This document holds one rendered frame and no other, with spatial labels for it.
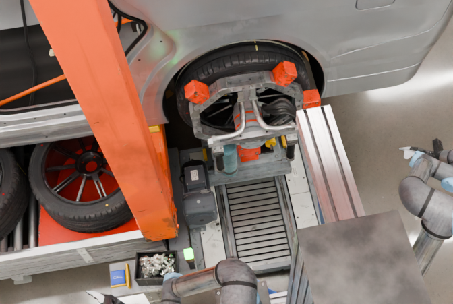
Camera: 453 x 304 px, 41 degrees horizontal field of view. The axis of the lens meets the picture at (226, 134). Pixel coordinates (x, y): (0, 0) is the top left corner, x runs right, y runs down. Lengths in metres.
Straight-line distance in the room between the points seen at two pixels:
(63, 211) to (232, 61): 1.20
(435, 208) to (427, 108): 1.95
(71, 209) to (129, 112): 1.32
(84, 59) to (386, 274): 0.99
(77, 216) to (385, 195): 1.78
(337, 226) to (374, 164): 2.40
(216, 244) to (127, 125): 1.56
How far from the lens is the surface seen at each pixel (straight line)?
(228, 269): 2.01
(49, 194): 3.32
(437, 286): 3.63
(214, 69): 2.74
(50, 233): 3.50
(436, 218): 2.23
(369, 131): 3.94
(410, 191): 2.24
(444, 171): 2.61
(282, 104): 2.75
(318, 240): 1.43
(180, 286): 2.25
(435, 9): 2.82
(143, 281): 3.00
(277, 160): 3.53
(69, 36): 1.70
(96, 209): 3.21
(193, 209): 3.23
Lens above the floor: 3.36
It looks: 60 degrees down
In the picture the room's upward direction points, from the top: 6 degrees counter-clockwise
